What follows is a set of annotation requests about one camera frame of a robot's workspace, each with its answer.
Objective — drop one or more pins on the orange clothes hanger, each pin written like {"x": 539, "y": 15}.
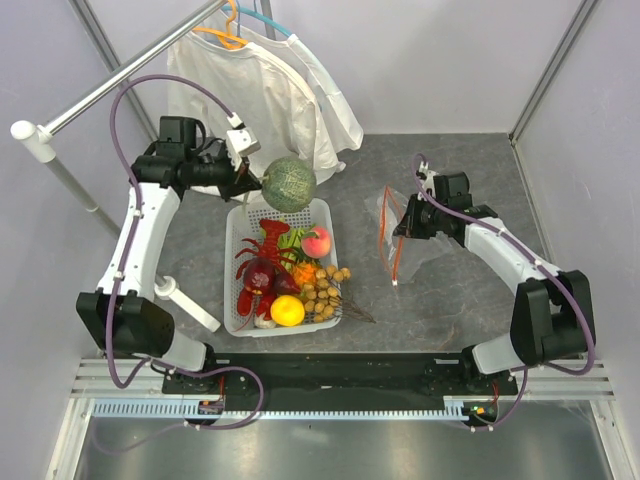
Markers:
{"x": 226, "y": 37}

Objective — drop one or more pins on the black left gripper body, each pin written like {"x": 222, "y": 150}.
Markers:
{"x": 209, "y": 171}

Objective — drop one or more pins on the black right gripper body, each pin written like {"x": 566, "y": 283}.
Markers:
{"x": 426, "y": 217}

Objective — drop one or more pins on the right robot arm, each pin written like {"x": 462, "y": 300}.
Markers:
{"x": 552, "y": 318}

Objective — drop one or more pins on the white t-shirt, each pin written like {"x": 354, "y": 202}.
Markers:
{"x": 278, "y": 87}

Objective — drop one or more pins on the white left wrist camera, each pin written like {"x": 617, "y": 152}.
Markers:
{"x": 240, "y": 139}

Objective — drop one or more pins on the green leafy vegetable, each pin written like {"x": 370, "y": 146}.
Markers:
{"x": 290, "y": 244}

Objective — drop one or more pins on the green netted melon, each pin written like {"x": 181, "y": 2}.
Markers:
{"x": 288, "y": 184}

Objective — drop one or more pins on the brown longan bunch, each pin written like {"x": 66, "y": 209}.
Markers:
{"x": 323, "y": 299}

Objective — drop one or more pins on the blue clothes hanger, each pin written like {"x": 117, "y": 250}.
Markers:
{"x": 255, "y": 21}

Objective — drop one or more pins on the white garlic bulb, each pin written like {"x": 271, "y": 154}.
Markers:
{"x": 261, "y": 322}

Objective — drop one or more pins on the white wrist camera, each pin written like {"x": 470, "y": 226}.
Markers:
{"x": 240, "y": 139}
{"x": 426, "y": 177}

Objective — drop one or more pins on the red toy lobster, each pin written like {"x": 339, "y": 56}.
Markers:
{"x": 249, "y": 305}

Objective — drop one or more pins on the clear orange-zipper zip bag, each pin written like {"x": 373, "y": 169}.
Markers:
{"x": 401, "y": 257}

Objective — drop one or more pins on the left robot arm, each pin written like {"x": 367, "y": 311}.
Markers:
{"x": 121, "y": 315}

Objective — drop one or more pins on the blue-grey cable duct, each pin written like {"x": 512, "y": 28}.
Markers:
{"x": 194, "y": 409}

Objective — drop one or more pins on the pink peach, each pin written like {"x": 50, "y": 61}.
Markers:
{"x": 316, "y": 243}

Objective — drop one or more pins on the yellow lemon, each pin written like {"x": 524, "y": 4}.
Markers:
{"x": 287, "y": 311}

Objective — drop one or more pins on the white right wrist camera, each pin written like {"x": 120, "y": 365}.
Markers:
{"x": 426, "y": 177}

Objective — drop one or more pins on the white plastic basket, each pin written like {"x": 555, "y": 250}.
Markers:
{"x": 244, "y": 223}

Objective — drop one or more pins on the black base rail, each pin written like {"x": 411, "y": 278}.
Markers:
{"x": 332, "y": 380}

